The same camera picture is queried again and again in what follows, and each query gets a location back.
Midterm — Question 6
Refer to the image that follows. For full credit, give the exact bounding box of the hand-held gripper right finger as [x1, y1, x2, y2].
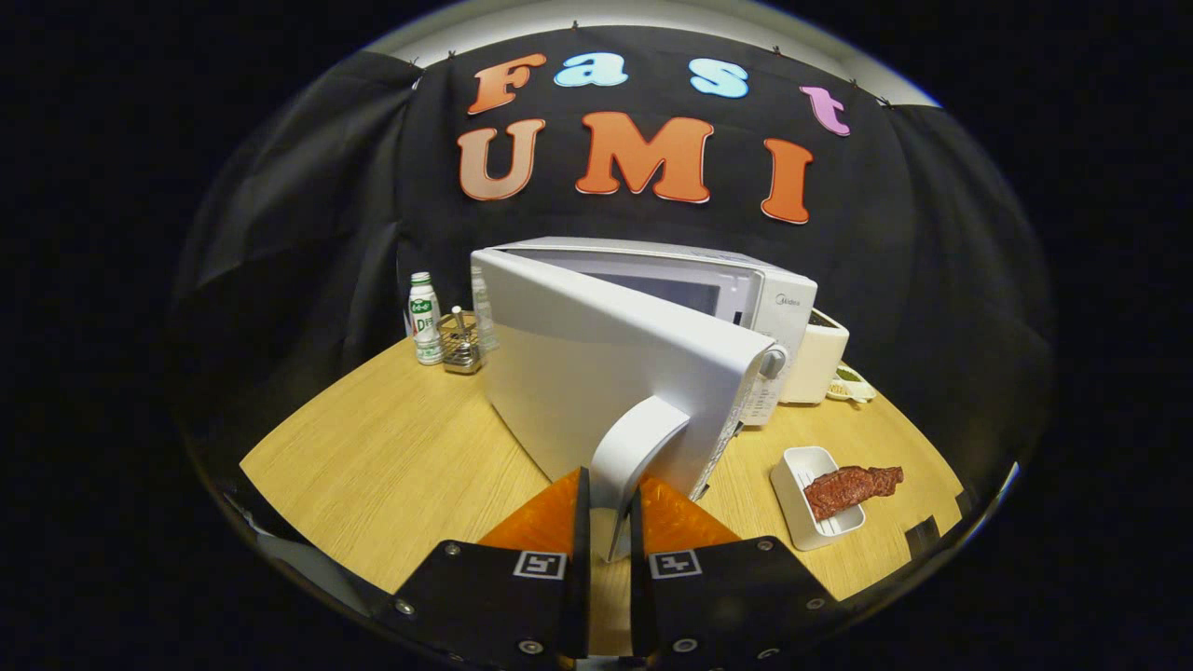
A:
[630, 473, 840, 664]

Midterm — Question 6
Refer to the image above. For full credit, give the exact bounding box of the white bottle with green label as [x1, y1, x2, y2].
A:
[407, 271, 445, 366]

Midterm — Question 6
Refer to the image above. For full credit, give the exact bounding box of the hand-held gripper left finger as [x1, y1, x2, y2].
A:
[387, 466, 593, 664]

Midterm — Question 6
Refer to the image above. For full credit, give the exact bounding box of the white toaster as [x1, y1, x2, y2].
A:
[781, 308, 851, 405]

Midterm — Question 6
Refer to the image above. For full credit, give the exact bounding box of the white microwave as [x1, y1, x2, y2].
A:
[469, 237, 819, 563]

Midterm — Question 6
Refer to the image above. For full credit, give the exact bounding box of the red meat piece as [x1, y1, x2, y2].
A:
[803, 465, 905, 521]

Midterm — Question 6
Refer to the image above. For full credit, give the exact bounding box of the metal wire rack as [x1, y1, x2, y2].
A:
[438, 306, 486, 376]

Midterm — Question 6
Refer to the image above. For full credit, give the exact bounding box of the white rectangular tray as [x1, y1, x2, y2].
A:
[770, 445, 868, 553]

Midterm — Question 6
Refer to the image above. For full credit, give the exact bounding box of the clear plastic bottle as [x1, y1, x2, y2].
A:
[471, 266, 500, 353]

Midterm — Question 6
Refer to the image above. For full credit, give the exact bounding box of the white divided dish of beans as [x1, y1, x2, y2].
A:
[828, 363, 877, 404]

